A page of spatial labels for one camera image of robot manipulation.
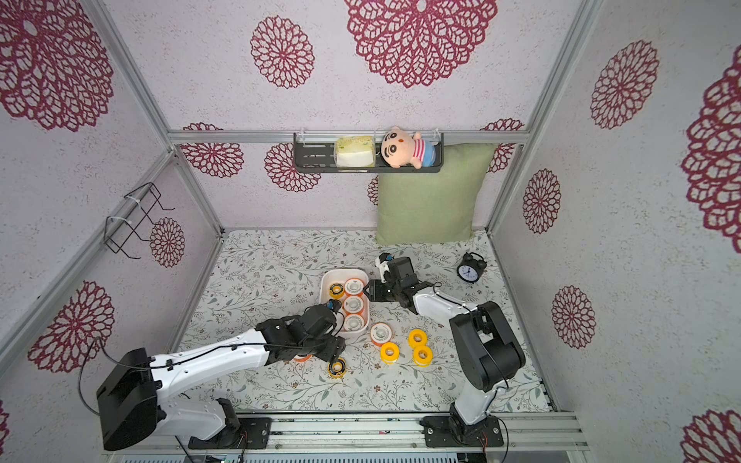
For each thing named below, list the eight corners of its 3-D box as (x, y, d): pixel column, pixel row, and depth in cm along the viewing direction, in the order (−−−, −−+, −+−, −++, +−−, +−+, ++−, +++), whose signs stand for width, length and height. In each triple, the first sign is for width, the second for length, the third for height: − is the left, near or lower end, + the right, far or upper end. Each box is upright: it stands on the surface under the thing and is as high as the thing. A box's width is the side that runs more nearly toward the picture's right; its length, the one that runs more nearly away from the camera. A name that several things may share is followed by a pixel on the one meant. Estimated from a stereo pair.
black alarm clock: (454, 275, 109) (460, 259, 101) (461, 266, 112) (468, 249, 104) (474, 286, 105) (482, 270, 98) (480, 276, 108) (489, 259, 101)
